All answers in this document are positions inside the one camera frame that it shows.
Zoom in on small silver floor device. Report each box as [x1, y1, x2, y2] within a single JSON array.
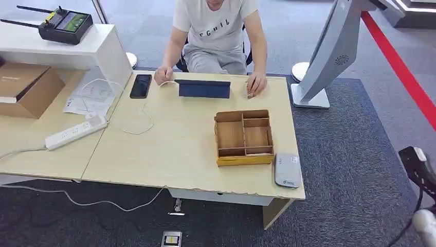
[[160, 231, 183, 247]]

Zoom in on wooden compartment box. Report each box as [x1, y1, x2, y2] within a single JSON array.
[[214, 109, 275, 167]]

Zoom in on black remote controller with antennas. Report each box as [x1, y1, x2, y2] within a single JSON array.
[[0, 5, 94, 46]]

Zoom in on white kiosk display stand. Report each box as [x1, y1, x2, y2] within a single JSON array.
[[290, 0, 379, 110]]

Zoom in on white floor cable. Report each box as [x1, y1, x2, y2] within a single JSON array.
[[0, 184, 165, 213]]

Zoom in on brown cardboard box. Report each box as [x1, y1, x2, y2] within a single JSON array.
[[0, 62, 65, 120]]

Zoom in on white power strip cable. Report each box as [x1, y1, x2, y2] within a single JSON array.
[[0, 146, 48, 160]]

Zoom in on person's left hand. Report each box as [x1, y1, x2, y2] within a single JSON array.
[[246, 72, 268, 99]]

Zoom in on thin white charging cable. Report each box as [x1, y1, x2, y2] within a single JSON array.
[[80, 78, 179, 136]]

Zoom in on person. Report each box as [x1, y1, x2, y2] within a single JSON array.
[[154, 0, 268, 99]]

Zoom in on black smartphone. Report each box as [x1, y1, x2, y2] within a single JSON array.
[[129, 74, 153, 99]]

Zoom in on stanchion pole with round base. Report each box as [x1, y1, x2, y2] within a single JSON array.
[[90, 0, 139, 70]]

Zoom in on white power strip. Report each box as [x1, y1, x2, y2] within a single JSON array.
[[45, 114, 108, 152]]

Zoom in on dark grey carpet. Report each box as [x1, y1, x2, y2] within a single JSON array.
[[0, 74, 436, 247]]

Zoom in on person's right hand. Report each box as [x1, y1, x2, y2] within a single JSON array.
[[154, 65, 174, 86]]

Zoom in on white desk shelf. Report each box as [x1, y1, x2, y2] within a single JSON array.
[[0, 21, 133, 94]]

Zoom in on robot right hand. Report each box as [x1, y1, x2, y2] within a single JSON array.
[[398, 146, 436, 202]]

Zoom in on pale wooden side desk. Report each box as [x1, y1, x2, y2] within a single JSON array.
[[0, 68, 134, 185]]

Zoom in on round white stanchion base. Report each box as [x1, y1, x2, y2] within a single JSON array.
[[291, 61, 310, 83]]

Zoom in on dark blue tablet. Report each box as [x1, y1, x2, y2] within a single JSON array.
[[174, 79, 231, 99]]

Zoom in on white raised platform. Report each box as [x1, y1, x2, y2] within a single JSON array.
[[376, 0, 436, 30]]

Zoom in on grey card reader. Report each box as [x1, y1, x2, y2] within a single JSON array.
[[274, 153, 302, 189]]

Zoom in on white paper sheets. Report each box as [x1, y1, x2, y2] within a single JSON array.
[[63, 66, 117, 117]]

